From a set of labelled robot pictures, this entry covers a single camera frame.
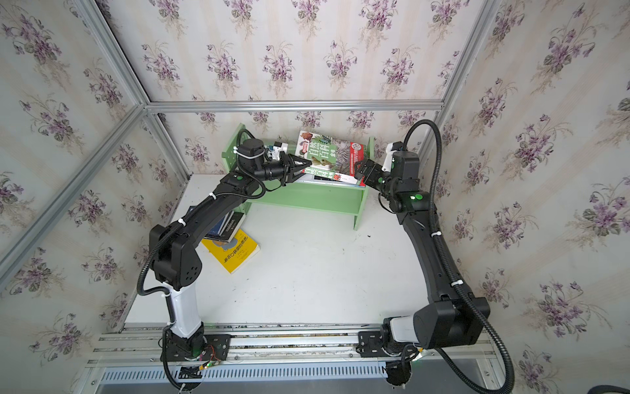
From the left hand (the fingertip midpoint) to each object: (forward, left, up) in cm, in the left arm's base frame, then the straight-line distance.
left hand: (312, 164), depth 76 cm
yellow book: (-14, +30, -34) cm, 47 cm away
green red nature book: (+7, -6, -1) cm, 9 cm away
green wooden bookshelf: (+5, +1, -22) cm, 23 cm away
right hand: (-2, -20, 0) cm, 20 cm away
